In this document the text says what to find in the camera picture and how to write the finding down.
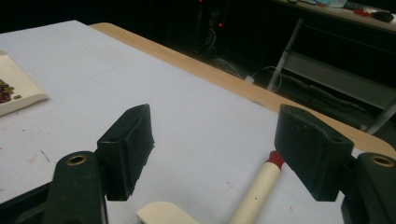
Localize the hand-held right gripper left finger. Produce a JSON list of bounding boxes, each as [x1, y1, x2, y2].
[[96, 104, 155, 202]]

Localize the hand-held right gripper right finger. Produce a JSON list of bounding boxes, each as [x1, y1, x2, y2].
[[274, 104, 355, 203]]

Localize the cream brush with red-tipped handle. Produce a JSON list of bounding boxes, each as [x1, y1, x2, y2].
[[135, 150, 286, 224]]

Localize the cream dustpan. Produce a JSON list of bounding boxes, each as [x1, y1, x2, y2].
[[0, 49, 50, 118]]

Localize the pile of red beans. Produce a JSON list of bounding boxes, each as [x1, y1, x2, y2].
[[0, 78, 23, 105]]

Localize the white table sheet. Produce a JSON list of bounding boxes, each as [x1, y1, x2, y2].
[[0, 20, 365, 224]]

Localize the wooden table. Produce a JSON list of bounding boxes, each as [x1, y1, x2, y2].
[[90, 21, 396, 161]]

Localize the black computer tower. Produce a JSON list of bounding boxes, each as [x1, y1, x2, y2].
[[167, 0, 232, 58]]

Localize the small red object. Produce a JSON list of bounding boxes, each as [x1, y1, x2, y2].
[[353, 8, 373, 18]]

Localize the light blue object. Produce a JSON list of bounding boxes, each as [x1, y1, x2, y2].
[[317, 0, 348, 9]]

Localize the black computer mouse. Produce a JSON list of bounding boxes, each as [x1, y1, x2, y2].
[[370, 10, 395, 23]]

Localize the white metal frame desk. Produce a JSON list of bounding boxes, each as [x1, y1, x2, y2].
[[266, 0, 396, 135]]

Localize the white cable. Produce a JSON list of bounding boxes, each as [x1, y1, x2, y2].
[[252, 64, 283, 93]]

